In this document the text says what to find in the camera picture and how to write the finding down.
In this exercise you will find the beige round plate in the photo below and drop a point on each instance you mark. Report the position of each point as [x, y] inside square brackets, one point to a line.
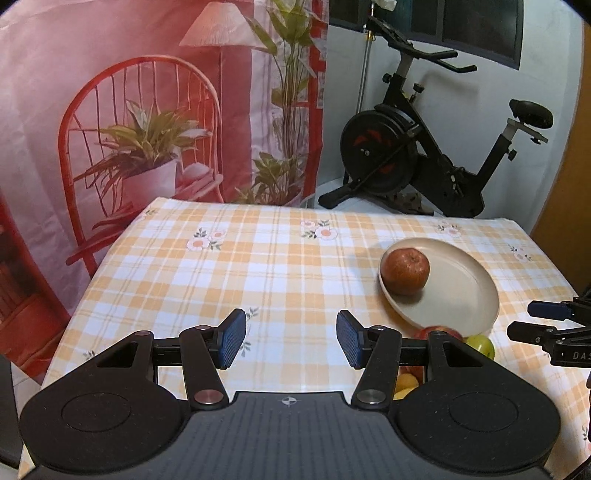
[457, 286]

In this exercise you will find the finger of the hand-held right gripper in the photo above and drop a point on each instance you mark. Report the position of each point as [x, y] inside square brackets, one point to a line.
[549, 309]
[531, 332]

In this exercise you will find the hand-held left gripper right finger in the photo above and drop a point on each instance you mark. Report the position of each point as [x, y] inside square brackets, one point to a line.
[347, 339]

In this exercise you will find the metal stand pole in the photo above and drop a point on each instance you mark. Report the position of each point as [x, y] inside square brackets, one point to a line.
[365, 69]

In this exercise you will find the black exercise bike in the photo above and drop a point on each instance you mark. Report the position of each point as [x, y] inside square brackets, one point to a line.
[383, 147]

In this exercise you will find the printed backdrop cloth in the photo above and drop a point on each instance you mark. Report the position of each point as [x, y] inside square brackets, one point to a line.
[46, 69]

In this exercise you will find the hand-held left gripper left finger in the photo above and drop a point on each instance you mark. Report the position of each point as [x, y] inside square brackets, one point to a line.
[231, 337]

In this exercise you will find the dark window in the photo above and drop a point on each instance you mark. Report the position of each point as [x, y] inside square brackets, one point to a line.
[485, 32]

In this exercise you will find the brownish red apple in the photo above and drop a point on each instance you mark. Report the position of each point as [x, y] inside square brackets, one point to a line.
[406, 272]

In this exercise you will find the brown wooden panel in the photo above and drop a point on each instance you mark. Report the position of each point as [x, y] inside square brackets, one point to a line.
[568, 207]

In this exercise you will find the shiny red apple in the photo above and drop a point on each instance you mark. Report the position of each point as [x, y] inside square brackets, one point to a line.
[438, 332]

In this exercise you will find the green apple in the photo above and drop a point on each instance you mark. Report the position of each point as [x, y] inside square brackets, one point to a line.
[482, 346]

